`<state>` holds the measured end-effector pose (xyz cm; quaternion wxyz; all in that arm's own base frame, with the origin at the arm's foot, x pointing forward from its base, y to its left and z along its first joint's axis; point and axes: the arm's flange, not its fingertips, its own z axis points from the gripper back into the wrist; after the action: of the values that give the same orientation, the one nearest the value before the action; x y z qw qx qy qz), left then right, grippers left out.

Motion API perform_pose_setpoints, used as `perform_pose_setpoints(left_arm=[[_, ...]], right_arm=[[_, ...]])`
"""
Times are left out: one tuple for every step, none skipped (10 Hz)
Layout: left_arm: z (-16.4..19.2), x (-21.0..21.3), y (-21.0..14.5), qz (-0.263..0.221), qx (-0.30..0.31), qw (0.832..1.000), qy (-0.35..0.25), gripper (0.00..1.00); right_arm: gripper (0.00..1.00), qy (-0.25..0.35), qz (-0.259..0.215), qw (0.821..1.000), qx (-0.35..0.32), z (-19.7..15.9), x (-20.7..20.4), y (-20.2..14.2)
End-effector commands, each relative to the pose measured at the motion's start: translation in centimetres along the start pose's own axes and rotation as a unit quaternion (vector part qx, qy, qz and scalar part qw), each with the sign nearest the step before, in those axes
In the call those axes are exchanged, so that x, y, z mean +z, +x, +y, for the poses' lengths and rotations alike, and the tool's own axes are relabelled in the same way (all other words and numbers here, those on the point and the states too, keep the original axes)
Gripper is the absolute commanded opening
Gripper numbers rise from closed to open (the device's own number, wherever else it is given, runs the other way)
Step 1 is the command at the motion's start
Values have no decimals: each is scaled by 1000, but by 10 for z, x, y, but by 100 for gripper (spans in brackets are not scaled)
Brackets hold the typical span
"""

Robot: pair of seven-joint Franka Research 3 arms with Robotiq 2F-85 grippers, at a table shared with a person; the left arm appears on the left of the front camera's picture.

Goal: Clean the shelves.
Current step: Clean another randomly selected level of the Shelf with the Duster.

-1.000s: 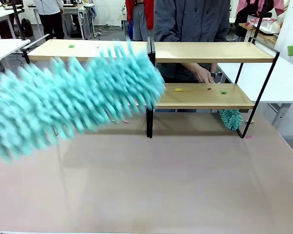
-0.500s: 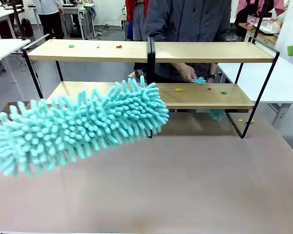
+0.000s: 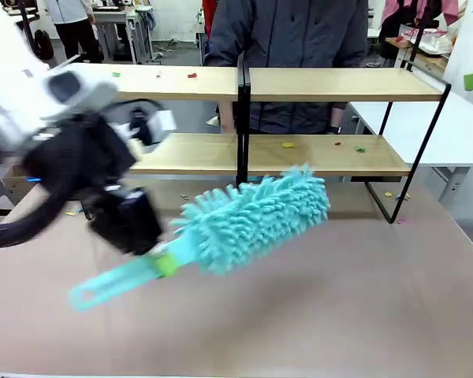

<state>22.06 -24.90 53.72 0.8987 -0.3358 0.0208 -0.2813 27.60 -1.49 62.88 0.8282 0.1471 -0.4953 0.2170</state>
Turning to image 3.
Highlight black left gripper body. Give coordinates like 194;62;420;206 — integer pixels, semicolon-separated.
23;113;138;202

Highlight teal microfibre duster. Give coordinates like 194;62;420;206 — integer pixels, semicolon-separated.
67;161;332;315

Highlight person's right hand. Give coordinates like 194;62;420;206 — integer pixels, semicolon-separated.
218;102;238;135

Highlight person's left hand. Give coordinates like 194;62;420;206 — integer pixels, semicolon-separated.
330;105;347;128

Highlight wooden background table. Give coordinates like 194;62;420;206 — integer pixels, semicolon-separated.
385;35;451;73

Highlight clear plastic containers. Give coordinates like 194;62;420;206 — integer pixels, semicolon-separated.
416;28;455;56

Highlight white table beside shelf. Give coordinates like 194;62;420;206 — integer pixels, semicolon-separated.
348;100;473;206

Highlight brown cardboard box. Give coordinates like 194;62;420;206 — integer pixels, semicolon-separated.
1;164;50;216

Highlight black stand pole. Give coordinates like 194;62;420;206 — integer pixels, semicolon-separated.
17;0;39;47
406;0;435;71

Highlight background person in pink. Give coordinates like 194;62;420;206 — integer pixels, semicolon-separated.
378;0;468;61

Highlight background person in white top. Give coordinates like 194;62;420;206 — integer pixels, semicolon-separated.
47;0;104;65

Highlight white background desk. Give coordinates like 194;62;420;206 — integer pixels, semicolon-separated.
91;5;155;65

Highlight person in dark grey jacket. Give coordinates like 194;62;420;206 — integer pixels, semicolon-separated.
203;0;370;135

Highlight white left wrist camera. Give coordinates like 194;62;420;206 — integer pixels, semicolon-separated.
116;109;179;156

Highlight thick black cable sleeve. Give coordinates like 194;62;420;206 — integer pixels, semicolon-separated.
0;172;104;250

